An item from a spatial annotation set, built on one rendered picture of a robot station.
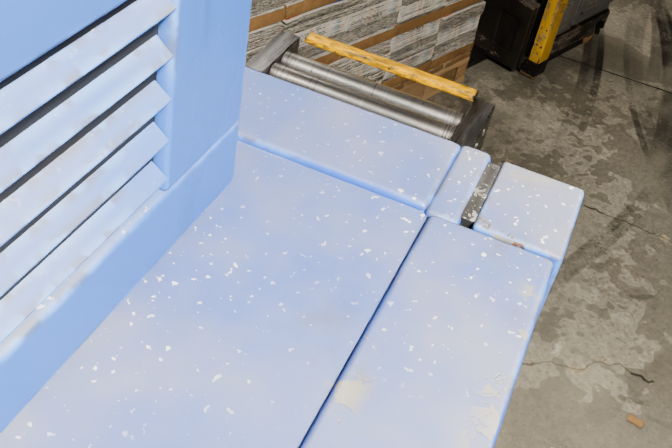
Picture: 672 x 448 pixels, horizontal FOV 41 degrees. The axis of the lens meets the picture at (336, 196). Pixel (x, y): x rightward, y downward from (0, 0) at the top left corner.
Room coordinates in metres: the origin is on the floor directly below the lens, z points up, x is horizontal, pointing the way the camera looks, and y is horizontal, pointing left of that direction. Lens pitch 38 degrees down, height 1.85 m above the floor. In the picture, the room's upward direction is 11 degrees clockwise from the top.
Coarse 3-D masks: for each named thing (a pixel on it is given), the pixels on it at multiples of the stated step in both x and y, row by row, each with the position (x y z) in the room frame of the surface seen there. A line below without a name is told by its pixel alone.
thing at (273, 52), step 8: (280, 32) 1.93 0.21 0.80; (272, 40) 1.88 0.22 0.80; (280, 40) 1.89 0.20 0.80; (288, 40) 1.90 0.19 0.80; (296, 40) 1.91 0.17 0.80; (264, 48) 1.84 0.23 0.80; (272, 48) 1.85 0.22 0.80; (280, 48) 1.85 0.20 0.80; (288, 48) 1.87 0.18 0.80; (296, 48) 1.92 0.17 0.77; (256, 56) 1.80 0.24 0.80; (264, 56) 1.80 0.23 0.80; (272, 56) 1.81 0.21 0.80; (280, 56) 1.82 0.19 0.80; (248, 64) 1.75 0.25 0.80; (256, 64) 1.76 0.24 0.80; (264, 64) 1.77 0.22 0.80; (272, 64) 1.78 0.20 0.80; (264, 72) 1.74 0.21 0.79
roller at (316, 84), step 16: (288, 80) 1.75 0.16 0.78; (304, 80) 1.74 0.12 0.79; (320, 80) 1.75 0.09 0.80; (336, 96) 1.72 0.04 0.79; (352, 96) 1.71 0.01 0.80; (368, 96) 1.72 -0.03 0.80; (384, 112) 1.69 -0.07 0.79; (400, 112) 1.69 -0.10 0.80; (416, 128) 1.66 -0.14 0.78; (432, 128) 1.66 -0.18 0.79; (448, 128) 1.66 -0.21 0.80
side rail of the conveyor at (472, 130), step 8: (472, 104) 1.78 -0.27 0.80; (480, 104) 1.78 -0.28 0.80; (488, 104) 1.79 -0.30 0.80; (472, 112) 1.74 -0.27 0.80; (480, 112) 1.75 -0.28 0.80; (488, 112) 1.76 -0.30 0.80; (464, 120) 1.70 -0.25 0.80; (472, 120) 1.71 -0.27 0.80; (480, 120) 1.72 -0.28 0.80; (488, 120) 1.75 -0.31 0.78; (464, 128) 1.67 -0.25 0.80; (472, 128) 1.68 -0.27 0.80; (480, 128) 1.68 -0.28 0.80; (456, 136) 1.63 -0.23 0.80; (464, 136) 1.64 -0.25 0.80; (472, 136) 1.64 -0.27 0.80; (480, 136) 1.69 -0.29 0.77; (464, 144) 1.61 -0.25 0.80; (472, 144) 1.61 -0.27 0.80; (480, 144) 1.74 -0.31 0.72
